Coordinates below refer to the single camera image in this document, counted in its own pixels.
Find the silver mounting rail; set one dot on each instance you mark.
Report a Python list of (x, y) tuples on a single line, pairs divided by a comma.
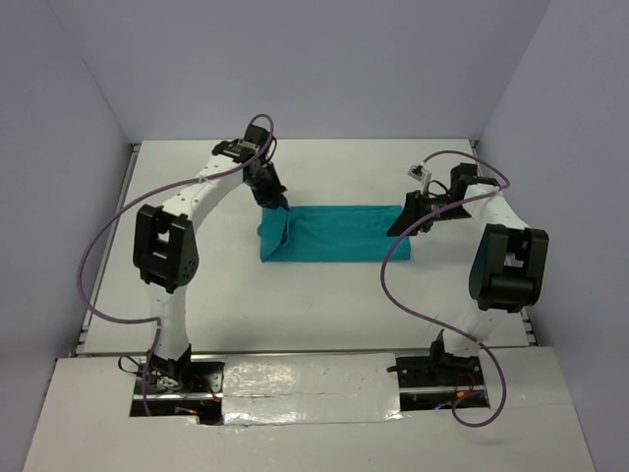
[(205, 378)]

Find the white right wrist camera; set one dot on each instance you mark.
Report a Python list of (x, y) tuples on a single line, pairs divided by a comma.
[(422, 176)]

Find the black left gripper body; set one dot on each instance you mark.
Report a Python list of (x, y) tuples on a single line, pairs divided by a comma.
[(265, 186)]

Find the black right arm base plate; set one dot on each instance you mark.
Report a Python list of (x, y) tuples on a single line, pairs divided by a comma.
[(425, 374)]

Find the white front cover board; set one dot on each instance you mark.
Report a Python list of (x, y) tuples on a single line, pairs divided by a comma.
[(86, 425)]

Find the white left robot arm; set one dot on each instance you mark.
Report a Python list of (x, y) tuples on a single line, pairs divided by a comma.
[(165, 247)]

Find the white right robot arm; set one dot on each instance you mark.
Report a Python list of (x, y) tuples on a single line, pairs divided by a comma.
[(506, 275)]

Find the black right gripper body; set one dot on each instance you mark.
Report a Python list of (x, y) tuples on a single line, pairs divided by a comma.
[(423, 204)]

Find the white foam cover block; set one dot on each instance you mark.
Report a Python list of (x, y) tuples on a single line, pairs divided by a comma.
[(310, 389)]

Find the teal t shirt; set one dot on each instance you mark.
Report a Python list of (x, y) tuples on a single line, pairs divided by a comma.
[(326, 234)]

